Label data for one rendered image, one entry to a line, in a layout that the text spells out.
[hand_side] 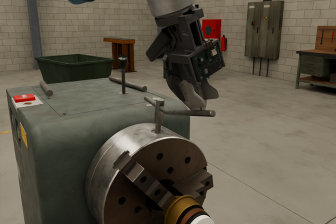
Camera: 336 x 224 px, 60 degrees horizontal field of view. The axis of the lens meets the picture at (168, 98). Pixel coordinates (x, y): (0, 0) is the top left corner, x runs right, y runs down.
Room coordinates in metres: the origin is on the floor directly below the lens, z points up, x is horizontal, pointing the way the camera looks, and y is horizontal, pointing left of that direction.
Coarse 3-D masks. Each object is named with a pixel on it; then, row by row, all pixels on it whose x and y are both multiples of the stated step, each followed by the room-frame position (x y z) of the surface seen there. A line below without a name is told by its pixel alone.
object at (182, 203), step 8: (176, 200) 0.57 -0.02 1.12; (184, 200) 0.57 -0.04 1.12; (192, 200) 0.57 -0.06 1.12; (168, 208) 0.56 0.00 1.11; (176, 208) 0.55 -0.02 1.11; (184, 208) 0.54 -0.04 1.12; (192, 208) 0.55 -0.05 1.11; (200, 208) 0.55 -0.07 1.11; (168, 216) 0.55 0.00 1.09; (176, 216) 0.54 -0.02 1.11; (184, 216) 0.53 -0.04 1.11; (192, 216) 0.52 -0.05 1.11
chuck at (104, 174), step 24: (120, 144) 0.66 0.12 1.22; (144, 144) 0.62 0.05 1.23; (168, 144) 0.66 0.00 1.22; (192, 144) 0.70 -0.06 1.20; (96, 168) 0.64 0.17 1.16; (144, 168) 0.62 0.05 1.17; (168, 168) 0.66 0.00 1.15; (192, 168) 0.70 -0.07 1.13; (96, 192) 0.60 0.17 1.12; (120, 192) 0.59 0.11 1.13; (96, 216) 0.60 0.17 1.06; (120, 216) 0.58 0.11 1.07; (144, 216) 0.62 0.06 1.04
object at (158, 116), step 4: (156, 100) 0.69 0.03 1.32; (160, 100) 0.69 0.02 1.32; (156, 104) 0.69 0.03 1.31; (160, 104) 0.69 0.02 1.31; (156, 108) 0.69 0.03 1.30; (156, 112) 0.69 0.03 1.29; (160, 112) 0.68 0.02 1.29; (156, 116) 0.69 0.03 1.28; (160, 116) 0.68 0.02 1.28; (156, 120) 0.68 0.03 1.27; (160, 120) 0.68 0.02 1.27; (156, 124) 0.69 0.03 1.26; (160, 124) 0.69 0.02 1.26; (156, 128) 0.69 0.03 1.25; (160, 128) 0.69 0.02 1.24; (156, 132) 0.69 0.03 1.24; (160, 132) 0.69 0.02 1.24
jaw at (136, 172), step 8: (128, 152) 0.62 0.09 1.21; (120, 160) 0.62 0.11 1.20; (128, 160) 0.60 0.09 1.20; (120, 168) 0.59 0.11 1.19; (128, 168) 0.60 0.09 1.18; (136, 168) 0.59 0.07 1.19; (128, 176) 0.58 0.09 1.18; (136, 176) 0.57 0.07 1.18; (144, 176) 0.58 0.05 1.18; (152, 176) 0.59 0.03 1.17; (136, 184) 0.56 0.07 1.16; (144, 184) 0.57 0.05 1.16; (152, 184) 0.58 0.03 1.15; (160, 184) 0.57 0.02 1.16; (144, 192) 0.57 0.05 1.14; (152, 192) 0.56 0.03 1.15; (160, 192) 0.57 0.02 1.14; (168, 192) 0.57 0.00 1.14; (160, 200) 0.57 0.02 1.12; (168, 200) 0.56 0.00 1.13
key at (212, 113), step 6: (150, 102) 0.74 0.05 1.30; (162, 108) 0.67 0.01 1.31; (168, 114) 0.64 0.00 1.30; (174, 114) 0.61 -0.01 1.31; (180, 114) 0.58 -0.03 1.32; (186, 114) 0.56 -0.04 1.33; (192, 114) 0.54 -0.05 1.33; (198, 114) 0.52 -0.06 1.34; (204, 114) 0.50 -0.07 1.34; (210, 114) 0.48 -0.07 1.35
